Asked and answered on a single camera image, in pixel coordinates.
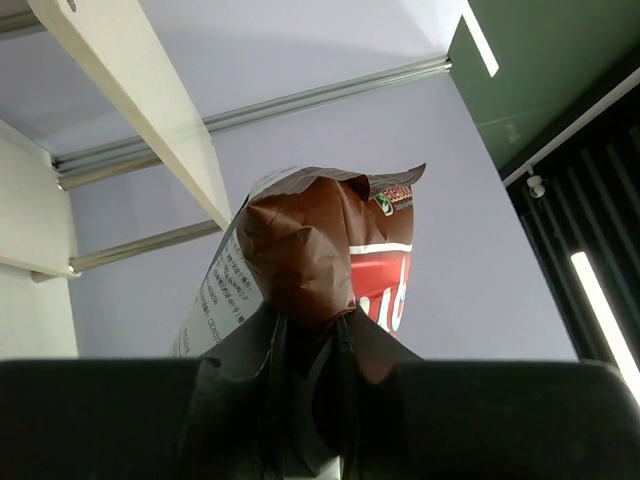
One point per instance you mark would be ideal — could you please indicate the white two-tier shelf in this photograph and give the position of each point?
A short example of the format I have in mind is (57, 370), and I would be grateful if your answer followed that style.
(114, 44)

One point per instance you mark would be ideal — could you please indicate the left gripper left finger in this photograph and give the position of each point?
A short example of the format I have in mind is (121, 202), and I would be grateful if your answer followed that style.
(232, 427)

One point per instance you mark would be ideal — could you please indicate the brown Chuba bag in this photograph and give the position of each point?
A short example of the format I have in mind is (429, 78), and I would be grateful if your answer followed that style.
(315, 243)

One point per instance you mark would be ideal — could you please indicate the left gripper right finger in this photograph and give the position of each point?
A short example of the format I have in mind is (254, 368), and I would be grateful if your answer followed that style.
(375, 437)

